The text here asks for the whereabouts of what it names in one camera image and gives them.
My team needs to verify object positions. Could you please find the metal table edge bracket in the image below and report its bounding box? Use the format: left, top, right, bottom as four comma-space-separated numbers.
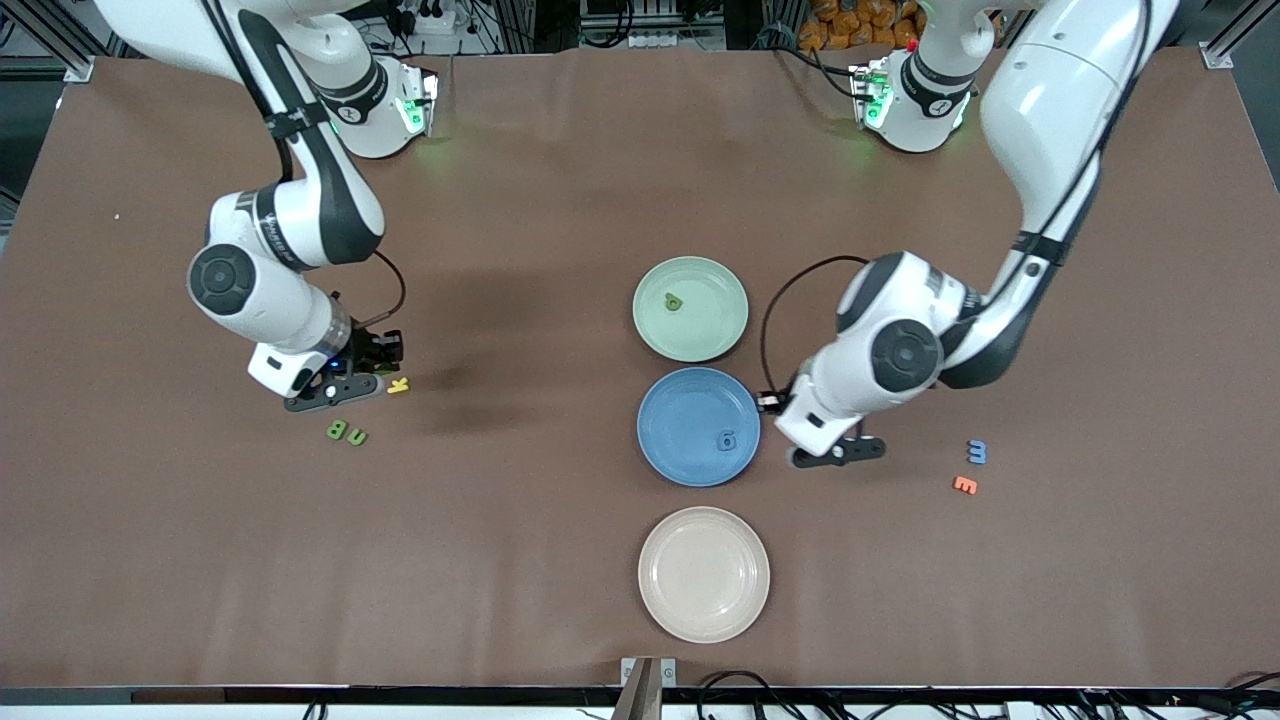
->
612, 656, 678, 720

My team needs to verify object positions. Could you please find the orange objects heap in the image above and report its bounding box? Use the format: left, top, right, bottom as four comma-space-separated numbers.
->
798, 0, 926, 53

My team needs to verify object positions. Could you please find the light green plate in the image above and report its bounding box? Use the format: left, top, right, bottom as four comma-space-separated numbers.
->
632, 256, 750, 363

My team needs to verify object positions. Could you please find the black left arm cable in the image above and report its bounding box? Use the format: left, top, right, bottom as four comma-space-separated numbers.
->
760, 255, 873, 401

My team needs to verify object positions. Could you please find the grey metal equipment rack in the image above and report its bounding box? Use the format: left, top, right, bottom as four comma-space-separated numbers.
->
580, 0, 726, 51

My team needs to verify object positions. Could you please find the white power strip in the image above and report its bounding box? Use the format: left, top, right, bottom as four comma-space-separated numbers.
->
385, 0, 459, 37

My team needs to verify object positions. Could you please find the blue plate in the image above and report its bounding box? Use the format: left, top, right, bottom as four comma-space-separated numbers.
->
637, 367, 762, 488

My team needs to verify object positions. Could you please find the beige plate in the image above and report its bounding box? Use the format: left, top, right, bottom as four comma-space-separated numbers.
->
638, 506, 771, 644

